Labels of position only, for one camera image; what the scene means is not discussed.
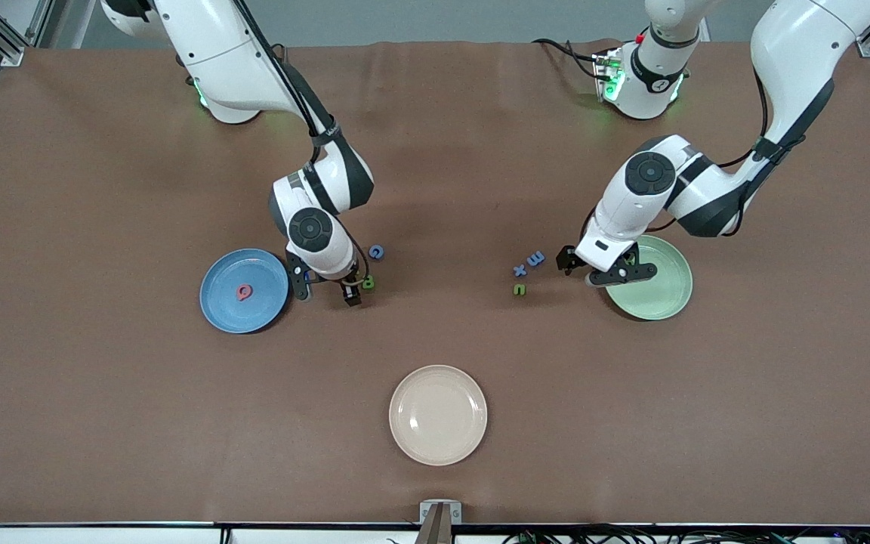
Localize green plate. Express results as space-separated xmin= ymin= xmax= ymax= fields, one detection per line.
xmin=605 ymin=234 xmax=694 ymax=321

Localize blue plate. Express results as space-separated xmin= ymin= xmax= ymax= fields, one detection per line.
xmin=199 ymin=248 xmax=290 ymax=335

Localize beige plate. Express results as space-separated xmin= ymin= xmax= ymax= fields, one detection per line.
xmin=388 ymin=365 xmax=489 ymax=467

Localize black table edge strip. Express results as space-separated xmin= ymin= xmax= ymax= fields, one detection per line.
xmin=0 ymin=520 xmax=870 ymax=530

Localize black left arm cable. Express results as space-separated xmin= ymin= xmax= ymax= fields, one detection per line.
xmin=580 ymin=68 xmax=783 ymax=244

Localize black left base cable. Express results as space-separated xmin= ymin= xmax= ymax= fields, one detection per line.
xmin=532 ymin=38 xmax=603 ymax=81

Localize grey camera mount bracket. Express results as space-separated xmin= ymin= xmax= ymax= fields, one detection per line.
xmin=418 ymin=499 xmax=463 ymax=544

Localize tangled black floor cables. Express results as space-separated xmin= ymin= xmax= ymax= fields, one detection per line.
xmin=501 ymin=524 xmax=870 ymax=544

